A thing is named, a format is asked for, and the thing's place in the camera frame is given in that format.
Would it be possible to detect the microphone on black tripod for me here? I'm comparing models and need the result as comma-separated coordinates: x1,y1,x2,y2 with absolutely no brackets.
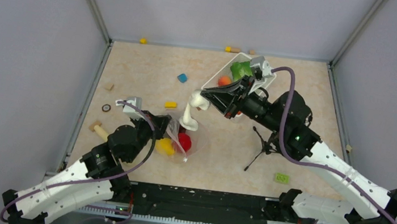
243,99,315,179

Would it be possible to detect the yellow lemon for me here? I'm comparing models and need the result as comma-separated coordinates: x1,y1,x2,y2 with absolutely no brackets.
155,138,175,157

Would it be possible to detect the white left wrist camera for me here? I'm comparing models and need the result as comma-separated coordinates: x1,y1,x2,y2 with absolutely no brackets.
115,96,142,120

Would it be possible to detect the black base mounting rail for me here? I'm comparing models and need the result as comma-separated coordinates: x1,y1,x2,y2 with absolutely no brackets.
112,182,314,224

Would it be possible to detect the clear zip top bag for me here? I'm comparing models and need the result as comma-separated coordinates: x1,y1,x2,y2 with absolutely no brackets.
154,109,209,164

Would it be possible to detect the wooden rectangular block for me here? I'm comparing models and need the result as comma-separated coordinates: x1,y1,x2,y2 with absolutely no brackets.
88,120,102,133

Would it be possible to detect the yellow and wood peg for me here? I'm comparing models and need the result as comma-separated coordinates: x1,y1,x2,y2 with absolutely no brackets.
225,46,242,53

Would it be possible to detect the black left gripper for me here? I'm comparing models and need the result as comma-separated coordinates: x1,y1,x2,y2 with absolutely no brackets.
125,108,172,167

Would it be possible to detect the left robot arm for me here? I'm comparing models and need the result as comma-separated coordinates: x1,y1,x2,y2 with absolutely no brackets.
0,109,172,224

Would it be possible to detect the cream cylinder block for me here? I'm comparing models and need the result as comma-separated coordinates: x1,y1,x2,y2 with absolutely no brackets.
93,125,109,142

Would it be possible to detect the small black ring wheel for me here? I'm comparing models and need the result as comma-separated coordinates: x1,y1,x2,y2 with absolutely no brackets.
102,104,111,112

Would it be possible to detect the light green lego brick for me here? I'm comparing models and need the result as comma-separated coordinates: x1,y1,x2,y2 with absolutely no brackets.
274,172,290,185

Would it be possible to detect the purple cable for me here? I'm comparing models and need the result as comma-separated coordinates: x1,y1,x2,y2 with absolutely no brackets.
252,65,397,224
0,87,163,224

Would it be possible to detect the blue block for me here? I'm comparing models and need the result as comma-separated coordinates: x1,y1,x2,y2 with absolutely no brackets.
177,73,188,83

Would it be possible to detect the small wooden cube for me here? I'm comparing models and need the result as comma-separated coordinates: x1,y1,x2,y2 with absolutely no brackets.
104,83,115,91

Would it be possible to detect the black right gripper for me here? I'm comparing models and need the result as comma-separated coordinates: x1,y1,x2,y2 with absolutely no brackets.
198,70,289,134

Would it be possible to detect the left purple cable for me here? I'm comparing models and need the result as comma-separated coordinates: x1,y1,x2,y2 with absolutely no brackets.
0,87,163,224

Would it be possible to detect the yellow lego brick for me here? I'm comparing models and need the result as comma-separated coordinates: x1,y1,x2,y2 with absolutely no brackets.
164,101,178,109

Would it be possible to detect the peach fruit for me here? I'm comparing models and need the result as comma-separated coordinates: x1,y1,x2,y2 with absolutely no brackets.
217,75,232,87

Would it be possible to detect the red apple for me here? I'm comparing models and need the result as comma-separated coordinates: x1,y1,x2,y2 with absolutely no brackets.
178,133,192,152

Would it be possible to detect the white perforated plastic basket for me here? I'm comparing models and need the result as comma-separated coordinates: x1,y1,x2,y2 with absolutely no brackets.
197,48,279,128

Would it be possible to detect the green lettuce leaf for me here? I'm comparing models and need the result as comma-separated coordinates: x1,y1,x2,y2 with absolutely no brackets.
230,61,253,82

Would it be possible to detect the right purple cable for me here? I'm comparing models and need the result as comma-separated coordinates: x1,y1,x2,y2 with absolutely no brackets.
252,65,397,224

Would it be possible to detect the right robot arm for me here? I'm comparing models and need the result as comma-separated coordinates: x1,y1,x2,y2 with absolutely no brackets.
201,76,397,224

